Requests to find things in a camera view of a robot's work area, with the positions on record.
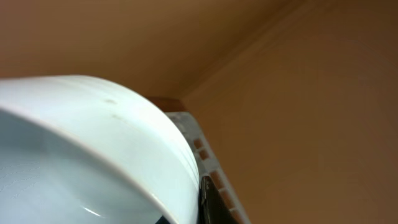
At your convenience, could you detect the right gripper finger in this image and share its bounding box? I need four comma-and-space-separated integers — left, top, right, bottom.
198, 175, 238, 224

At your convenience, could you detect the light blue bowl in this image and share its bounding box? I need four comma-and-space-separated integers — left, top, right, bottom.
1, 75, 199, 223

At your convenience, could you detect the grey dishwasher rack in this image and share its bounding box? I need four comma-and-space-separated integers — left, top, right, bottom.
167, 111, 251, 224

